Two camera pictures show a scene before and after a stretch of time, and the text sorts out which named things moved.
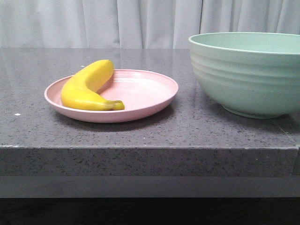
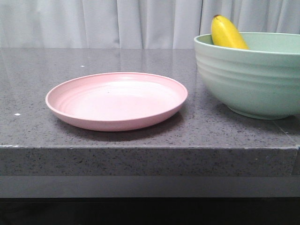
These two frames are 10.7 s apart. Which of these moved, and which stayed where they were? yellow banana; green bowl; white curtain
Moved: yellow banana
Stayed: green bowl; white curtain
